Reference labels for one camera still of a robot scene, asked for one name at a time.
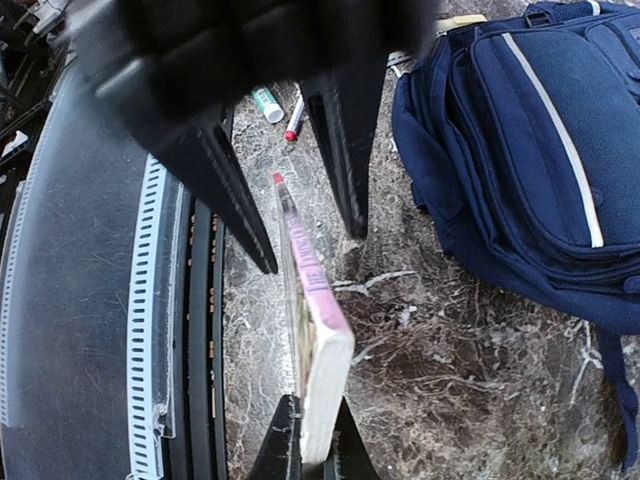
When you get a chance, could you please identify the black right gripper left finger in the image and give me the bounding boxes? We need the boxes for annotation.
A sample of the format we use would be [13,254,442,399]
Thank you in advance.
[247,395,302,480]

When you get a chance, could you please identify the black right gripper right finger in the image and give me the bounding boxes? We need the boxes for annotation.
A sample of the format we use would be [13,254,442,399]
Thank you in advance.
[323,397,380,480]

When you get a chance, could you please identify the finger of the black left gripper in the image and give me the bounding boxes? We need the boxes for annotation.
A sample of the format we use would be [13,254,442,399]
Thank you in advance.
[300,64,385,239]
[149,119,278,274]

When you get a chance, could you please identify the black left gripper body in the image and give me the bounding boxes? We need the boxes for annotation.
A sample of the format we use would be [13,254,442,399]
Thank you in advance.
[74,1,438,150]

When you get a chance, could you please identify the pink Taming of Shrew book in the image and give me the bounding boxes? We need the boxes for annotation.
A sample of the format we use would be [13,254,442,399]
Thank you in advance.
[273,173,355,465]

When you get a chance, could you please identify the navy blue student backpack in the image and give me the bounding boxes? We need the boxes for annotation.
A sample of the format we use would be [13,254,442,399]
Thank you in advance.
[392,1,639,469]

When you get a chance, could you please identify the red capped white marker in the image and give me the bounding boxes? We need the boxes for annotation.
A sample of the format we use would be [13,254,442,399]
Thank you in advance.
[284,94,305,143]

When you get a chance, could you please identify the green white glue stick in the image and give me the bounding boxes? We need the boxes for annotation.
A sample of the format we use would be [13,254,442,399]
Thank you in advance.
[252,87,285,124]

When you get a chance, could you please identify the yellow highlighter pen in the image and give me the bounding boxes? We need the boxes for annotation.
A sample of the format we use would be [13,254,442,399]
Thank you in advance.
[448,14,487,28]

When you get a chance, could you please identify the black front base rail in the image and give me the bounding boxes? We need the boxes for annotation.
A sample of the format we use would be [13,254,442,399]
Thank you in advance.
[0,49,231,480]

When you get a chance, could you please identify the white slotted cable duct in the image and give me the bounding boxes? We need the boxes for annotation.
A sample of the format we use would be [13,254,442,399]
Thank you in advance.
[0,154,171,480]

